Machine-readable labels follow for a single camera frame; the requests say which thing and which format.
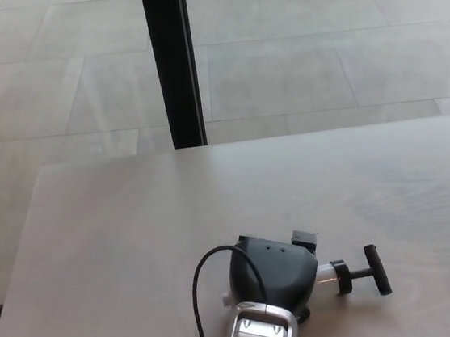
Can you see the black vertical window post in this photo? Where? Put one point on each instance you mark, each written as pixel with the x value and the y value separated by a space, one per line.
pixel 172 60

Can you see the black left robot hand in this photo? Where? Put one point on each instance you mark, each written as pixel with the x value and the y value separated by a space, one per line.
pixel 279 272

